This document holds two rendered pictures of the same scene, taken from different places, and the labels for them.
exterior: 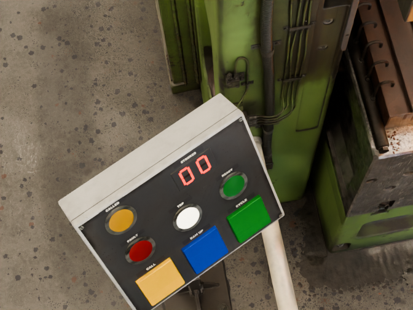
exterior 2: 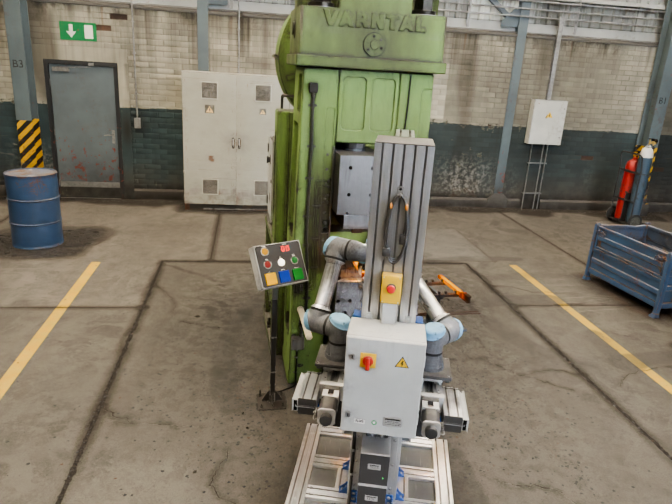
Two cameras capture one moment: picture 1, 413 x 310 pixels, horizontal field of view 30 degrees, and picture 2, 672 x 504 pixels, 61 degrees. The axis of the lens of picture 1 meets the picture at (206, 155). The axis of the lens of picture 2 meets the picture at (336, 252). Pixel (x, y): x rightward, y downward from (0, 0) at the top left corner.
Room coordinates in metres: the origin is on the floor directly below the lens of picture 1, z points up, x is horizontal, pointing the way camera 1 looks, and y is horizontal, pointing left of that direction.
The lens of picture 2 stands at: (-3.10, 0.15, 2.32)
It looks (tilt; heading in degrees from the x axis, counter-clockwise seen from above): 18 degrees down; 353
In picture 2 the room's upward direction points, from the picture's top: 4 degrees clockwise
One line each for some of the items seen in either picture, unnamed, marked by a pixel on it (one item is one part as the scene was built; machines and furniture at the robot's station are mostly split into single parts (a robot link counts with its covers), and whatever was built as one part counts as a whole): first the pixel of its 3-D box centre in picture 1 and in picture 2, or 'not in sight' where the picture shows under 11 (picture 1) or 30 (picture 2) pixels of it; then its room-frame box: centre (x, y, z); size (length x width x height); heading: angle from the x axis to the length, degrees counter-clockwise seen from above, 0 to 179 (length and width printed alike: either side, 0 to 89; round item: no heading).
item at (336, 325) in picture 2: not in sight; (338, 327); (-0.36, -0.25, 0.98); 0.13 x 0.12 x 0.14; 56
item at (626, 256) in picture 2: not in sight; (650, 265); (2.53, -4.20, 0.36); 1.20 x 0.80 x 0.72; 7
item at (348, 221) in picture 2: not in sight; (351, 214); (0.77, -0.45, 1.32); 0.42 x 0.20 x 0.10; 4
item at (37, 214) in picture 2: not in sight; (34, 208); (3.99, 2.95, 0.44); 0.59 x 0.59 x 0.88
